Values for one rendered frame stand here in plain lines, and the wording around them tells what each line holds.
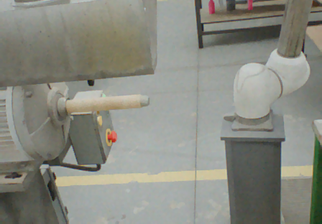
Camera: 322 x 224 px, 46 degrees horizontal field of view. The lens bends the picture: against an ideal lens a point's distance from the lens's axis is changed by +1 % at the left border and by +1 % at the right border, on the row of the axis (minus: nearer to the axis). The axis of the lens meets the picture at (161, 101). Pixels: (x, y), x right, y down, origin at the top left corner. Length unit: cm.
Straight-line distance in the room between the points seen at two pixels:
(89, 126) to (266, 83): 81
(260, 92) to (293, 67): 19
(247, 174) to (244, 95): 40
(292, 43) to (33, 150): 118
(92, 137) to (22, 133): 39
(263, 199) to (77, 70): 139
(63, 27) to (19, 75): 14
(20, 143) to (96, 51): 31
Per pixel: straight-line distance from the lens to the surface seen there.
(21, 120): 85
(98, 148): 123
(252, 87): 163
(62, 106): 92
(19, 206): 112
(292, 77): 175
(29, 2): 72
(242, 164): 179
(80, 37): 68
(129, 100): 87
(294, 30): 167
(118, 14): 65
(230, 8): 494
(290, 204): 238
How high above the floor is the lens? 166
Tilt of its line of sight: 28 degrees down
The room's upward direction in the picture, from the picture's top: 9 degrees counter-clockwise
